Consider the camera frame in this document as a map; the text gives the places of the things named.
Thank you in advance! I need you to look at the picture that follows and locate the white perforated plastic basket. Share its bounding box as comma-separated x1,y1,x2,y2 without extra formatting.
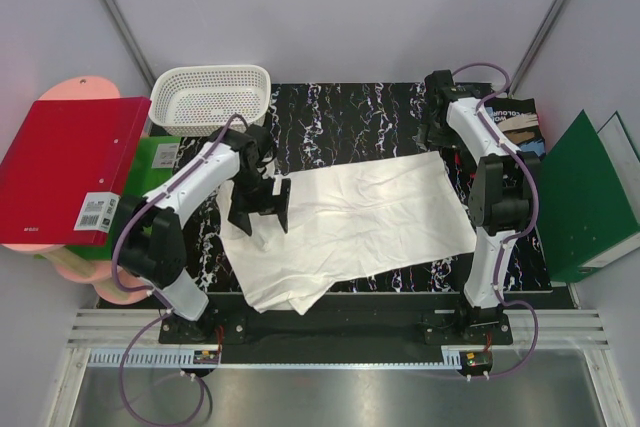
148,65,271,137

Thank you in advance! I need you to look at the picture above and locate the green plastic folder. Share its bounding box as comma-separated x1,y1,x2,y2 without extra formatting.
65,136,182,261

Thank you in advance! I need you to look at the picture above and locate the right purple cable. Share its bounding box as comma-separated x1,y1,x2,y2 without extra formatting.
452,61,540,379

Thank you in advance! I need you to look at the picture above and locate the black printed folded t shirt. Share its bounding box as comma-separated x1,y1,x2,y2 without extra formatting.
485,98,546,158

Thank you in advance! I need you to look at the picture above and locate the white t shirt blue print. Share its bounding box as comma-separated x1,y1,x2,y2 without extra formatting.
216,152,476,315

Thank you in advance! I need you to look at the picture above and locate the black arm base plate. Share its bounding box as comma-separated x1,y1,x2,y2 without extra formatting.
159,293,513,367

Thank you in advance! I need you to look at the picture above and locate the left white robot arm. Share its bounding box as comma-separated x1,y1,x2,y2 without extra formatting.
111,124,291,343

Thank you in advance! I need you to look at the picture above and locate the white slotted cable duct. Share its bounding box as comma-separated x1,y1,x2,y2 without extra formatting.
88,348,220,369

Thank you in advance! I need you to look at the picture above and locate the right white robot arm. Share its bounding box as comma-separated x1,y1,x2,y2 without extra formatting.
418,70,540,344

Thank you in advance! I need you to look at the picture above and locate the purple cable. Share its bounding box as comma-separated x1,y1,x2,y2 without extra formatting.
113,114,251,422
452,61,540,379

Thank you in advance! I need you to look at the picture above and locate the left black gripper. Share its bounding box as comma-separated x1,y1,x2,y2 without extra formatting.
230,168,290,236

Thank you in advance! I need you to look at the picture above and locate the red ring binder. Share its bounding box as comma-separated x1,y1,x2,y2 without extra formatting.
1,97,150,246

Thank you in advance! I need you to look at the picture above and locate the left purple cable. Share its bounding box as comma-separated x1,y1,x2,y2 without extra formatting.
113,114,251,422

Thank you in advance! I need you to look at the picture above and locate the dark green ring binder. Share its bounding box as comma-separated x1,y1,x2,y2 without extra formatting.
537,111,639,283

